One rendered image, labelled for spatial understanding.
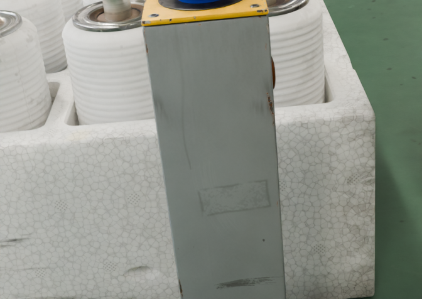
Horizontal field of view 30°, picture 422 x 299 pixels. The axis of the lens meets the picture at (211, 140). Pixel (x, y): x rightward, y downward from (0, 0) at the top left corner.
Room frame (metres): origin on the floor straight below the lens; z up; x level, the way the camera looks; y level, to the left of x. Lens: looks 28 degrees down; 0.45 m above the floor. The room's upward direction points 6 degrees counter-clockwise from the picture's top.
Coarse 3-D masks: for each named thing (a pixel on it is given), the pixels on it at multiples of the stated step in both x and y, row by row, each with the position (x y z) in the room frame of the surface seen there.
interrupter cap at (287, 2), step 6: (276, 0) 0.62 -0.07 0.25; (282, 0) 0.62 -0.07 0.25; (288, 0) 0.61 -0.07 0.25; (294, 0) 0.60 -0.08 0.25; (300, 0) 0.60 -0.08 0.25; (306, 0) 0.60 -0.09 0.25; (270, 6) 0.60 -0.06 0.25; (276, 6) 0.59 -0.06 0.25; (282, 6) 0.59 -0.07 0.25; (288, 6) 0.59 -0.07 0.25; (294, 6) 0.59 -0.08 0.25; (300, 6) 0.59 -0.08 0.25; (270, 12) 0.58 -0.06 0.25; (276, 12) 0.58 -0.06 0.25; (282, 12) 0.58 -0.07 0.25; (288, 12) 0.58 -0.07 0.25
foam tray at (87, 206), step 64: (320, 0) 0.82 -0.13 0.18; (64, 128) 0.57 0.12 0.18; (128, 128) 0.56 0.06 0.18; (320, 128) 0.54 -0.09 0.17; (0, 192) 0.55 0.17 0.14; (64, 192) 0.55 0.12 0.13; (128, 192) 0.54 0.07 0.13; (320, 192) 0.54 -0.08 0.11; (0, 256) 0.55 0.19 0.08; (64, 256) 0.55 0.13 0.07; (128, 256) 0.54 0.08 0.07; (320, 256) 0.54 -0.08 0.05
